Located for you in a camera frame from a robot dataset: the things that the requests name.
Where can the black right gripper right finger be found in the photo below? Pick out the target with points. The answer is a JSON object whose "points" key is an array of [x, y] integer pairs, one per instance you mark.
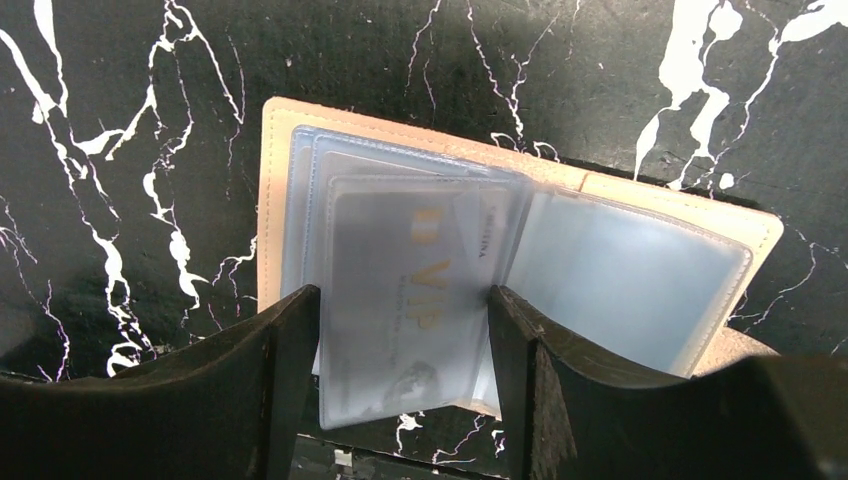
{"points": [[572, 409]]}

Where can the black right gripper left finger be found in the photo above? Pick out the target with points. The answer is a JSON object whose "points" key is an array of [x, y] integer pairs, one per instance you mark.
{"points": [[226, 407]]}

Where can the white VIP diamond card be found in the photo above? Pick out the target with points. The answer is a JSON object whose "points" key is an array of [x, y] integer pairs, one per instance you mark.
{"points": [[407, 263]]}

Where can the beige leather card holder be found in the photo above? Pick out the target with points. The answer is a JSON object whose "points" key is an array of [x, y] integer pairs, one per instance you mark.
{"points": [[649, 273]]}

